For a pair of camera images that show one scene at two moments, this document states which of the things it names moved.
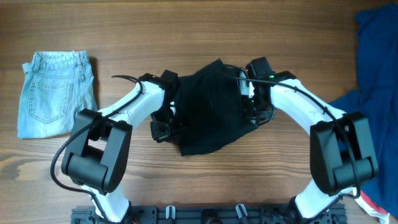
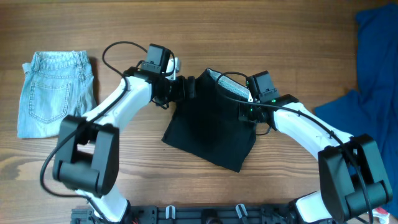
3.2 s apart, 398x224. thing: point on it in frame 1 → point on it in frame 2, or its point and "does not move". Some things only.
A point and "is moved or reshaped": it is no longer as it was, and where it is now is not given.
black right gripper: x=246 y=114 does not move
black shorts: x=210 y=105 is moved or reshaped
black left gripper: x=157 y=133 → x=180 y=94
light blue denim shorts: x=56 y=86 does not move
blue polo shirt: x=376 y=98 does not move
